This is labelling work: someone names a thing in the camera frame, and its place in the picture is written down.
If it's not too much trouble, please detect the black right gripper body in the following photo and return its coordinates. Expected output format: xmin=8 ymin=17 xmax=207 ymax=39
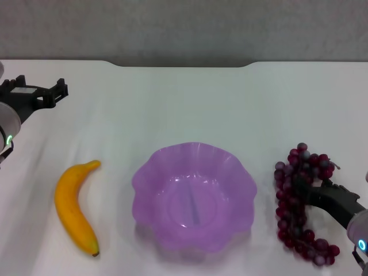
xmin=306 ymin=186 xmax=368 ymax=230

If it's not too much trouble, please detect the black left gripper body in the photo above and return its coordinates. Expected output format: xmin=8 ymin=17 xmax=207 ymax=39
xmin=0 ymin=80 xmax=51 ymax=125

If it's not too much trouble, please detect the dark red grape bunch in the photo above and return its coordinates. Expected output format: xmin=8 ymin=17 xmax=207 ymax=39
xmin=274 ymin=143 xmax=342 ymax=267

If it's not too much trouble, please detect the yellow banana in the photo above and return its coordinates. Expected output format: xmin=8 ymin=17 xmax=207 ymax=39
xmin=54 ymin=160 xmax=102 ymax=258

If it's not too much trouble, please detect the purple translucent wavy bowl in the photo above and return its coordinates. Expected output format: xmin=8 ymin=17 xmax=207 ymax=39
xmin=131 ymin=141 xmax=258 ymax=254

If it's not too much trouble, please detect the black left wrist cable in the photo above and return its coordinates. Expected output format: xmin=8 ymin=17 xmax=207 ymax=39
xmin=0 ymin=141 xmax=14 ymax=165

